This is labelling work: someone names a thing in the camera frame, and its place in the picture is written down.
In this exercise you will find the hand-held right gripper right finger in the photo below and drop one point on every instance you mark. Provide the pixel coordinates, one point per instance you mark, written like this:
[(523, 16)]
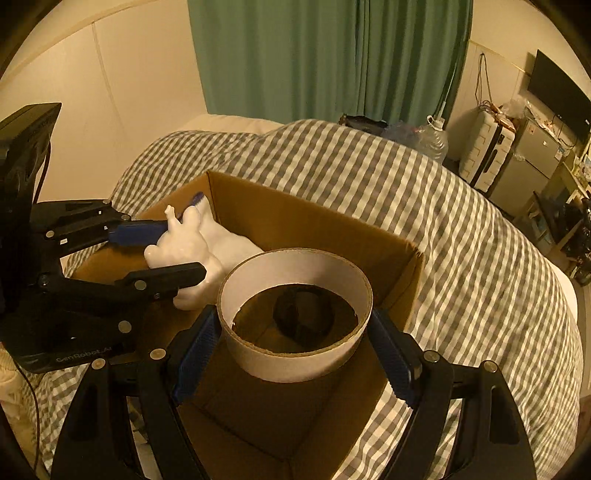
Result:
[(392, 362)]

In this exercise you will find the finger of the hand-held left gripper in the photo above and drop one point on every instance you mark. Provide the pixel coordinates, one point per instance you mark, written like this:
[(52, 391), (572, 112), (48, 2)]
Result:
[(136, 233), (171, 276)]

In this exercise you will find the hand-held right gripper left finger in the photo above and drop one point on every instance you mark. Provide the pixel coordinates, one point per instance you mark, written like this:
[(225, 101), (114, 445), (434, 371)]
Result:
[(196, 357)]

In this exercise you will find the white figurine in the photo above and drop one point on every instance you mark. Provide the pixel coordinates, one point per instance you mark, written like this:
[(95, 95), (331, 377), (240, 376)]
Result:
[(184, 249)]

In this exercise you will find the white cardboard tube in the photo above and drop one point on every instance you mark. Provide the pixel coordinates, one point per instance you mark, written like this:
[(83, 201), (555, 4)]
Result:
[(295, 369)]

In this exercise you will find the brown cardboard box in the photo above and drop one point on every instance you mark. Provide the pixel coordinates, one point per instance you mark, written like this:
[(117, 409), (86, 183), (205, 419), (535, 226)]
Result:
[(286, 221)]

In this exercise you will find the black tape roll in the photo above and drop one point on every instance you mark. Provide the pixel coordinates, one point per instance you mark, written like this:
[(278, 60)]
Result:
[(280, 314)]

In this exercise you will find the grey checked blanket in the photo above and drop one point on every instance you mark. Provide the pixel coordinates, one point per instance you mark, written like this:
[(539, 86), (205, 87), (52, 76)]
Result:
[(461, 277)]

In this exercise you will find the large clear water bottle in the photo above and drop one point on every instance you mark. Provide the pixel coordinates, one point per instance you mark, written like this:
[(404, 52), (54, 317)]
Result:
[(434, 141)]

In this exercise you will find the white suitcase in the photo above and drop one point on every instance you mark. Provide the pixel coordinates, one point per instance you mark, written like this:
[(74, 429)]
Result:
[(485, 152)]

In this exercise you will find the wooden shelf unit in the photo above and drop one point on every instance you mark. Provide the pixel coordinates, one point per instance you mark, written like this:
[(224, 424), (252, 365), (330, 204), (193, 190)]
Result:
[(563, 207)]

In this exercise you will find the grey mini fridge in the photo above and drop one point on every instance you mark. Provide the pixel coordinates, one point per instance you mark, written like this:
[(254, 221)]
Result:
[(526, 161)]

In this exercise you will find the green curtain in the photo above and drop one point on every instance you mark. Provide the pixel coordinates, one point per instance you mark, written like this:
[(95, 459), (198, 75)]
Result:
[(300, 55)]

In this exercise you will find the black bag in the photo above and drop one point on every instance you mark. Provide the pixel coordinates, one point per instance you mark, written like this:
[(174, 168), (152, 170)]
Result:
[(362, 122)]

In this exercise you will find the clear plastic bag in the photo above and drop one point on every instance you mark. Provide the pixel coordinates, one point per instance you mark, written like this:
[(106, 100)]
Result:
[(515, 108)]

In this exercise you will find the black flat screen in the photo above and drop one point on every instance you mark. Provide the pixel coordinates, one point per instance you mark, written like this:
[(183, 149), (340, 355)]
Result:
[(558, 92)]

